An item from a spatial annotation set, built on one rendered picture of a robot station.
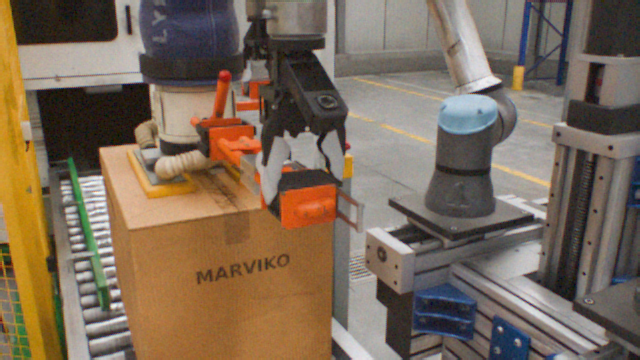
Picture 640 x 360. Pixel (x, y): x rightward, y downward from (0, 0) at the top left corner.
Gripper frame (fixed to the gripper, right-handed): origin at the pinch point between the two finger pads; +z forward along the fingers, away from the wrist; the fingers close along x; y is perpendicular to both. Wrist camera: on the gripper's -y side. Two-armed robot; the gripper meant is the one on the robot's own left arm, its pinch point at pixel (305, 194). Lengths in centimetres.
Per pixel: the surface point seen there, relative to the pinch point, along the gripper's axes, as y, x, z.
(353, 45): 918, -521, 57
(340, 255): 81, -49, 55
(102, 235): 162, 20, 67
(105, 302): 97, 24, 63
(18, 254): 100, 45, 43
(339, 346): 47, -31, 63
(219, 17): 51, -4, -21
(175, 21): 51, 5, -21
